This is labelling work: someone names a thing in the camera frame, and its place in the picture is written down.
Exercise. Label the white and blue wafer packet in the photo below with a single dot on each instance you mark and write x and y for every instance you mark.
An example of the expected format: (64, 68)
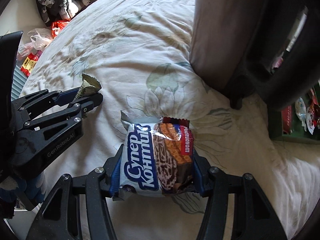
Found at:
(150, 155)

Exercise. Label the small olive candy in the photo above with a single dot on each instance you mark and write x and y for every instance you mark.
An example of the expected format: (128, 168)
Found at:
(91, 85)

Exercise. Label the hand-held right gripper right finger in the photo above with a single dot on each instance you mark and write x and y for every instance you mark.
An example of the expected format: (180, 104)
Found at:
(202, 182)

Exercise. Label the red plastic bag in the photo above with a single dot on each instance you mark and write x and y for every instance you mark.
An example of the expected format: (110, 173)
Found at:
(58, 27)

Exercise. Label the pink plastic bag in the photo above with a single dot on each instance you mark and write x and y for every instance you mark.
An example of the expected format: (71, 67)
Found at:
(25, 50)

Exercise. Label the green cardboard tray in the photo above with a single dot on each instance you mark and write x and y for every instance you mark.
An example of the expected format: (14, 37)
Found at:
(295, 137)

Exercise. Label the black and grey thermos jug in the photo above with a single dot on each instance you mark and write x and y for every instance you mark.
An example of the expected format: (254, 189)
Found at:
(220, 30)

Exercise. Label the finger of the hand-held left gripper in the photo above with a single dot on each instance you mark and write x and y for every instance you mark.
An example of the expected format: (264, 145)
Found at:
(50, 96)
(75, 111)

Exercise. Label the camouflage print jacket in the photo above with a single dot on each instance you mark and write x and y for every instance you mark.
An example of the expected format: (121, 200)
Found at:
(45, 2)

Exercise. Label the white ribbed radiator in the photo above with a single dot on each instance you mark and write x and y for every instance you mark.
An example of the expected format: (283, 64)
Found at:
(18, 85)

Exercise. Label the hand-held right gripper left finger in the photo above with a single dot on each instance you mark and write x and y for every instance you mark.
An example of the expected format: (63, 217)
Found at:
(115, 177)

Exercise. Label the white plastic bag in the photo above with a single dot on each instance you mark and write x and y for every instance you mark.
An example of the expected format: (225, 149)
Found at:
(40, 40)

